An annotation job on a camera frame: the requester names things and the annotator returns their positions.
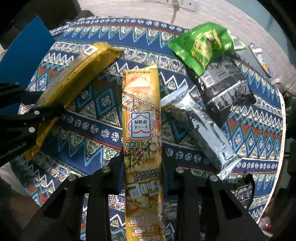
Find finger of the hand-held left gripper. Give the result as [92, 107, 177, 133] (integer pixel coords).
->
[0, 83, 43, 105]
[0, 103, 65, 149]

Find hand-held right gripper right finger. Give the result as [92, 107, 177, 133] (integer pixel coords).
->
[161, 153, 263, 241]

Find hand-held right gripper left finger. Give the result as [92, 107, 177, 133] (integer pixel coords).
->
[20, 149, 127, 241]

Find blue-edged cardboard box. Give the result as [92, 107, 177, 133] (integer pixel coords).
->
[0, 16, 55, 87]

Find gold snack packet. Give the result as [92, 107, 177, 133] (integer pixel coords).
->
[24, 42, 124, 161]

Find silver snack packet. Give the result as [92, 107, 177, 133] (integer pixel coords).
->
[161, 89, 242, 180]

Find long yellow printed snack packet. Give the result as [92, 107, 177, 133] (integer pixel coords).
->
[121, 65, 166, 241]

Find black snack packet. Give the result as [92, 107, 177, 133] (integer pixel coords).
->
[196, 54, 257, 128]

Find green snack packet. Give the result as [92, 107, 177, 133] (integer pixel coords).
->
[168, 22, 235, 76]

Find blue patterned tablecloth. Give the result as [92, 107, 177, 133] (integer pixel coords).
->
[5, 15, 286, 241]

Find grey trash bin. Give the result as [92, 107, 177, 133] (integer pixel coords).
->
[245, 42, 277, 78]

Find white plug cable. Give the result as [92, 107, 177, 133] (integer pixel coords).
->
[171, 5, 180, 24]

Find white wall socket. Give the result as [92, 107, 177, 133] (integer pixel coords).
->
[161, 0, 183, 7]
[184, 0, 199, 10]

